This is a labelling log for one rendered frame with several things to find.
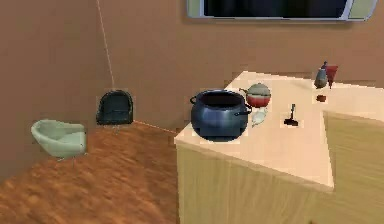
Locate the red and grey kettle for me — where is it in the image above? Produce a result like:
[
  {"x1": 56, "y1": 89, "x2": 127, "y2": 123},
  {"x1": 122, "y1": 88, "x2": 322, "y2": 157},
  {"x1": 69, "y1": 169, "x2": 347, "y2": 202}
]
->
[{"x1": 239, "y1": 82, "x2": 272, "y2": 109}]

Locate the black tub chair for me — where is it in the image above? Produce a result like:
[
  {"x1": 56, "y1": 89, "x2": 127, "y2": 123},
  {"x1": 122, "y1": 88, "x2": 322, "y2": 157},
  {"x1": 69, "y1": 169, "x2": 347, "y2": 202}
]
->
[{"x1": 95, "y1": 89, "x2": 135, "y2": 127}]

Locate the pale green tub chair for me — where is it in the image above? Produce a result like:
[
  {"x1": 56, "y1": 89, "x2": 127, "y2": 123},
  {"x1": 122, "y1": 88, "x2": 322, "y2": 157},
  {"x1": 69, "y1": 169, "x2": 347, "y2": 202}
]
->
[{"x1": 30, "y1": 119, "x2": 88, "y2": 163}]

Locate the small black spatula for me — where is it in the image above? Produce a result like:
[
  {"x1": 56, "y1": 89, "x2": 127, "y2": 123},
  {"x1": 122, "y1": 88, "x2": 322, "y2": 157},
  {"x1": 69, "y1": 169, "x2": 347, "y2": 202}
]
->
[{"x1": 283, "y1": 103, "x2": 299, "y2": 127}]

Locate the grey blue bottle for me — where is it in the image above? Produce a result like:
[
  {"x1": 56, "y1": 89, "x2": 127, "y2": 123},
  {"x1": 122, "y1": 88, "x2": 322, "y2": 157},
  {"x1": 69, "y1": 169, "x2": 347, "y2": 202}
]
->
[{"x1": 313, "y1": 61, "x2": 329, "y2": 90}]

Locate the red funnel shaped cup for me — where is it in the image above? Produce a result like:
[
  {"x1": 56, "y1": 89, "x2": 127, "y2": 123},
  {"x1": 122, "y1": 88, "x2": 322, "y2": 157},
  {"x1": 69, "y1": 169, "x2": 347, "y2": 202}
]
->
[{"x1": 325, "y1": 64, "x2": 339, "y2": 90}]

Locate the dark blue cooking pot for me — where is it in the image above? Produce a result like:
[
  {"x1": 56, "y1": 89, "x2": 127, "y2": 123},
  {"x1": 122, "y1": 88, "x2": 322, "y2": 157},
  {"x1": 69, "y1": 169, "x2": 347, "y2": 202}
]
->
[{"x1": 189, "y1": 89, "x2": 253, "y2": 143}]

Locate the pale grey small dish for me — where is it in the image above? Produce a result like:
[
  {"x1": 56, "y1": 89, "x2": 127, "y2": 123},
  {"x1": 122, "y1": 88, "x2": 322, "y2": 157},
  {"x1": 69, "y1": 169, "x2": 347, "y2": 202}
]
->
[{"x1": 251, "y1": 107, "x2": 269, "y2": 128}]

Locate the beige kitchen counter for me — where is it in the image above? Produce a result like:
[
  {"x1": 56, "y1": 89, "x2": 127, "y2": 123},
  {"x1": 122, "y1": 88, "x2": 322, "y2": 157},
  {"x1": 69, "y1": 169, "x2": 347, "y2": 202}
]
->
[{"x1": 173, "y1": 70, "x2": 384, "y2": 224}]

